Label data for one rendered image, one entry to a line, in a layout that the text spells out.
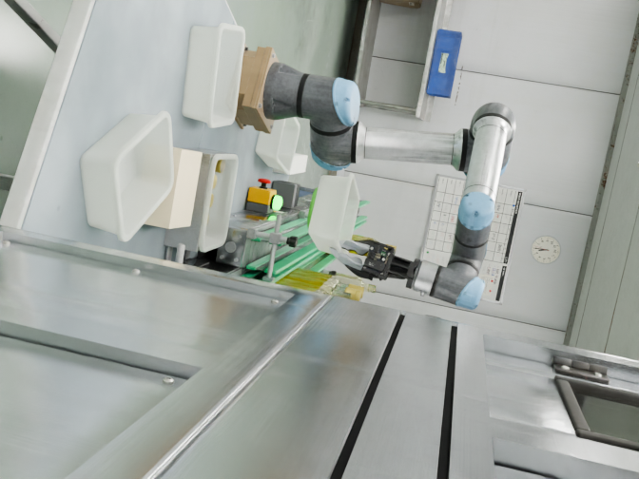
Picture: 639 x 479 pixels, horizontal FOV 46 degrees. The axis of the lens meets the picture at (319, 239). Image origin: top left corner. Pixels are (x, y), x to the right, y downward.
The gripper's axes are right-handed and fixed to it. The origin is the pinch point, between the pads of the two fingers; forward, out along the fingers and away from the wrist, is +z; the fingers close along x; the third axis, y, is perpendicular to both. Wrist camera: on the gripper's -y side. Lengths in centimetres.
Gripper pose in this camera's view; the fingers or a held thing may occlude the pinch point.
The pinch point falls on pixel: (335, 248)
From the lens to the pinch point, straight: 176.7
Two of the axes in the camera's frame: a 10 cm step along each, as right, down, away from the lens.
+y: -1.3, -2.0, -9.7
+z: -9.3, -3.1, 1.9
